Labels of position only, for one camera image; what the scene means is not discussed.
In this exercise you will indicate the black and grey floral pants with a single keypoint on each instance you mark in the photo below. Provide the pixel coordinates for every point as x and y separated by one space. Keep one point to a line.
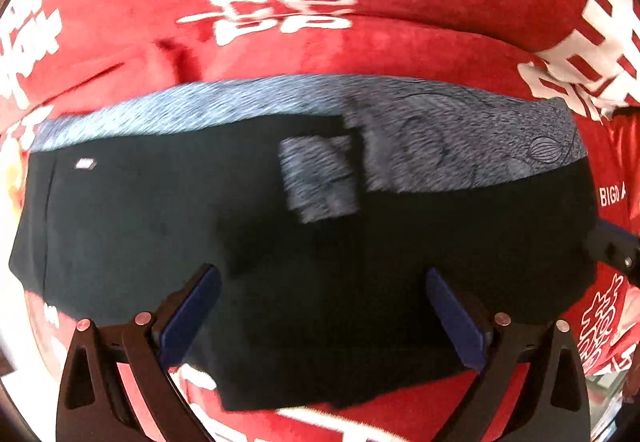
150 232

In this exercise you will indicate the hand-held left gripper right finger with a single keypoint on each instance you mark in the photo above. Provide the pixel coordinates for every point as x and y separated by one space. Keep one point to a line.
457 322

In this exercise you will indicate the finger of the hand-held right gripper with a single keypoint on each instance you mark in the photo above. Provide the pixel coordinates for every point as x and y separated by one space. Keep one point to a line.
612 247

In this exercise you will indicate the red blanket with white characters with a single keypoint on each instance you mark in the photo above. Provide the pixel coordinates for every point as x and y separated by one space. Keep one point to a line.
425 46

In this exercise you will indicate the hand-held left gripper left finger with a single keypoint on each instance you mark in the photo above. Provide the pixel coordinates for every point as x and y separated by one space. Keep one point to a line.
192 317

